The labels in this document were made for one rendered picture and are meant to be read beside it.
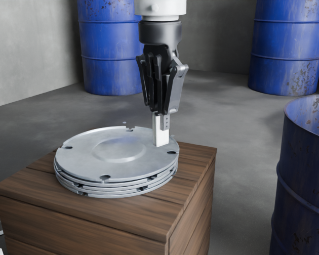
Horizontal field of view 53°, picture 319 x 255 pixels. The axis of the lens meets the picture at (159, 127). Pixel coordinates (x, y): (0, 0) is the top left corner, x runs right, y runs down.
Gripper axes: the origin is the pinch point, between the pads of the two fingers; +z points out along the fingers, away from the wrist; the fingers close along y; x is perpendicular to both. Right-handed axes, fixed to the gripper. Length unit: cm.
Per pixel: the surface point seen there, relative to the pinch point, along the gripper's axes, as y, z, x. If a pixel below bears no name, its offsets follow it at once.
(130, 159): -8.4, 9.9, -2.3
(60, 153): -21.4, 10.2, -13.6
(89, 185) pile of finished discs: -5.4, 10.7, -13.6
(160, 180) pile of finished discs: 0.0, 12.0, -0.2
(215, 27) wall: -201, 10, 223
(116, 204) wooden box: -0.2, 13.4, -10.8
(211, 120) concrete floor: -89, 53, 108
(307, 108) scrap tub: 4.0, 5.1, 47.2
